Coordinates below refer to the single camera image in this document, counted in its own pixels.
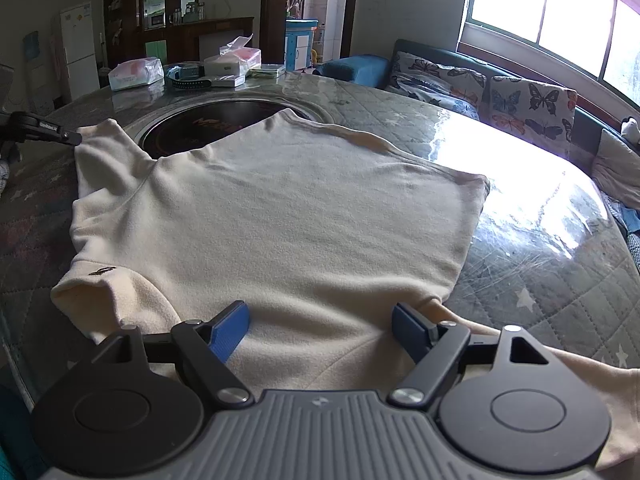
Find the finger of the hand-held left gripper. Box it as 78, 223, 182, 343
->
7, 111, 83, 147

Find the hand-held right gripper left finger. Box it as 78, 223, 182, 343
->
90, 301, 255, 409

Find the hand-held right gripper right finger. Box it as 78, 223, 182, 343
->
388, 302, 552, 409

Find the cream fleece top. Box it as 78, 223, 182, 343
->
50, 108, 640, 472

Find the white refrigerator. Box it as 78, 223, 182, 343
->
60, 2, 101, 104

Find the white tissue pack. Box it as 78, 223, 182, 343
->
108, 57, 166, 92

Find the blue wristband device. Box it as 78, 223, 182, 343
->
166, 62, 212, 92

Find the dark wooden cabinet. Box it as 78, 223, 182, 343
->
103, 0, 256, 68

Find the dark round induction cooktop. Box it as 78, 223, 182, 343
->
141, 100, 324, 161

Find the white tissue box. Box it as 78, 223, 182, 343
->
204, 35, 263, 78

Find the green flat box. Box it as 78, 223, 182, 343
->
247, 64, 287, 80

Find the butterfly print sofa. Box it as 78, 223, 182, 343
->
385, 38, 640, 267

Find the butterfly print cushion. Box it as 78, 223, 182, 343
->
488, 75, 579, 159

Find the blue white storage cabinet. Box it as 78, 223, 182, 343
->
284, 19, 320, 72

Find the grey cushion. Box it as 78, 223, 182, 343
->
591, 129, 640, 211

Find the blue cushion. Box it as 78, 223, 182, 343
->
314, 55, 392, 86

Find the window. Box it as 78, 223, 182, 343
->
461, 0, 640, 108

